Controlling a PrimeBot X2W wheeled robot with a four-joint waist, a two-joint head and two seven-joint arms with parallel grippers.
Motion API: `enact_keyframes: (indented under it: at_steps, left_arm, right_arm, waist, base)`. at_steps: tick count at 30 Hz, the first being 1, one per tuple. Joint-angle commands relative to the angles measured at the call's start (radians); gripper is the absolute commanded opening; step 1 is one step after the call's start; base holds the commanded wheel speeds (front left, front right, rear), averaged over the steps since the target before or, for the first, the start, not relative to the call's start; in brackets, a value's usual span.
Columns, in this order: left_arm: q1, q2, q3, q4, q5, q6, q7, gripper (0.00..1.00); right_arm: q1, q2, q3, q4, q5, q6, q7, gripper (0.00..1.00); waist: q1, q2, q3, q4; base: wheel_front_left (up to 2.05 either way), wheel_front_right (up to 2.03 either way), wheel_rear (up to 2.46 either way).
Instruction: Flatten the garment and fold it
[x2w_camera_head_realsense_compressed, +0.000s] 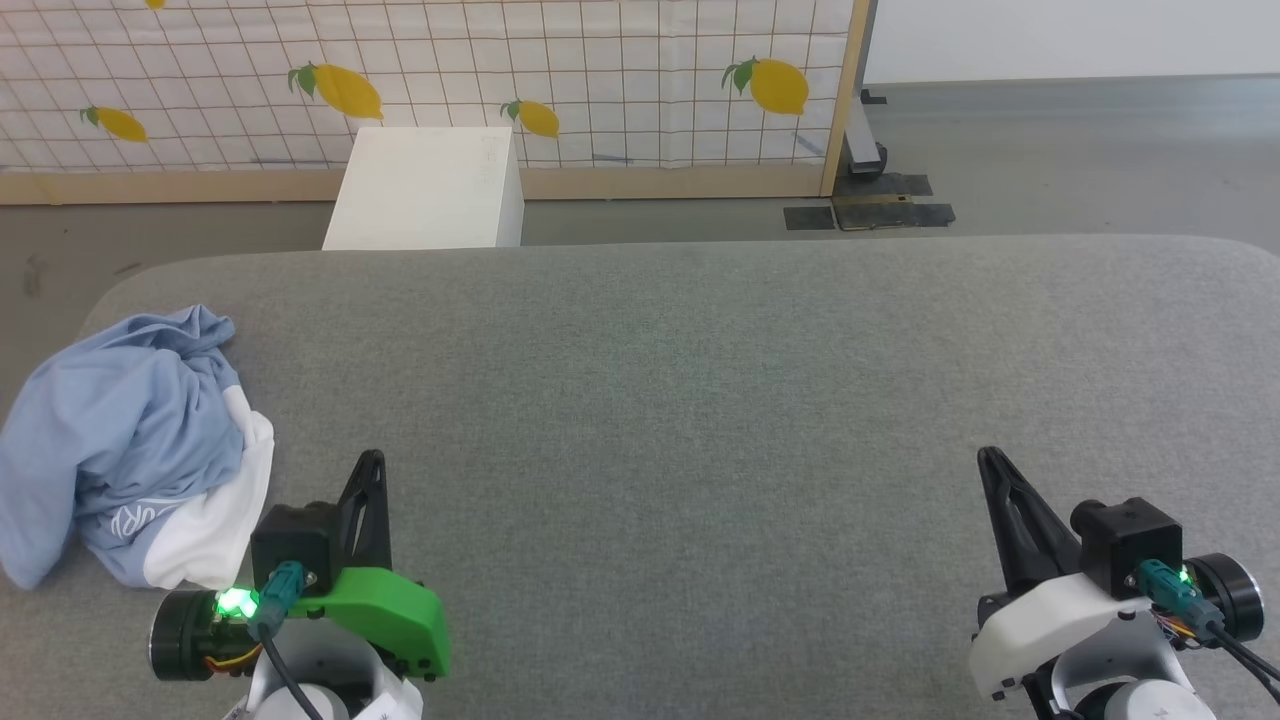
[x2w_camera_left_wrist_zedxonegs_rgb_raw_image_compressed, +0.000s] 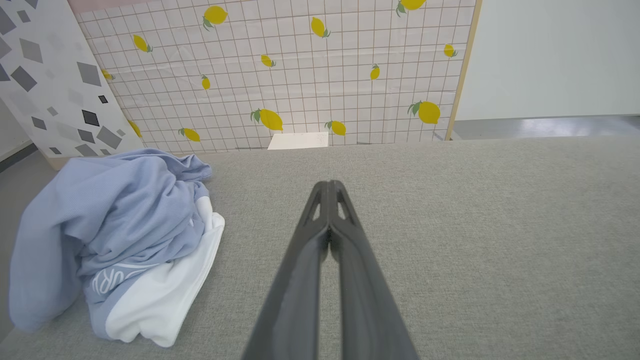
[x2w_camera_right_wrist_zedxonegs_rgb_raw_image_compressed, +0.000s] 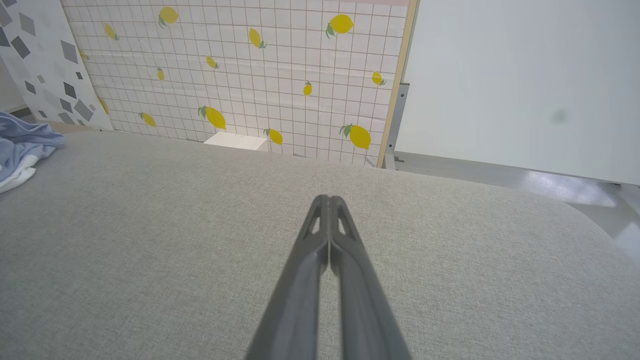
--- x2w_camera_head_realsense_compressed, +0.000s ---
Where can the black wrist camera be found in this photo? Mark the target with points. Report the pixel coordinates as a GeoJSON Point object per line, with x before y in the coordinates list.
{"type": "Point", "coordinates": [1130, 545]}
{"type": "Point", "coordinates": [295, 545]}

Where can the lemon print partition screen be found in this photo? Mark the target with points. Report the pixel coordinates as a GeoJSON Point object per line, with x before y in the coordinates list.
{"type": "Point", "coordinates": [600, 60]}

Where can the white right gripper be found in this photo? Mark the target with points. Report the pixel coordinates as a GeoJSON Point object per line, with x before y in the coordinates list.
{"type": "Point", "coordinates": [1050, 625]}

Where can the white box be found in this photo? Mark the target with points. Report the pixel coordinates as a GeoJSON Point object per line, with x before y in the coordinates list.
{"type": "Point", "coordinates": [430, 190]}

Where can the light blue and white shirt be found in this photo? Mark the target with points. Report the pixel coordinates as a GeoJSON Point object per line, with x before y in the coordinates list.
{"type": "Point", "coordinates": [120, 420]}

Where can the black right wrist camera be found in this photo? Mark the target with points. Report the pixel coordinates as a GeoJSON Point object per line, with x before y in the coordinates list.
{"type": "Point", "coordinates": [1130, 545]}

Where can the grey metal stand post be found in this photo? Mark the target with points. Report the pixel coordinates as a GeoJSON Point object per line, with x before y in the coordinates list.
{"type": "Point", "coordinates": [862, 140]}

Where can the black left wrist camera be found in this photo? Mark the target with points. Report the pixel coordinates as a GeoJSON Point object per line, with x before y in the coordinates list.
{"type": "Point", "coordinates": [295, 545]}

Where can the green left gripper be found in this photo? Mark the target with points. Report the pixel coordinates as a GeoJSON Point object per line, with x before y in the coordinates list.
{"type": "Point", "coordinates": [390, 612]}

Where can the large black floor tape patch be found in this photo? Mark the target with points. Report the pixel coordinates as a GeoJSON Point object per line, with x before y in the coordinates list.
{"type": "Point", "coordinates": [895, 205]}

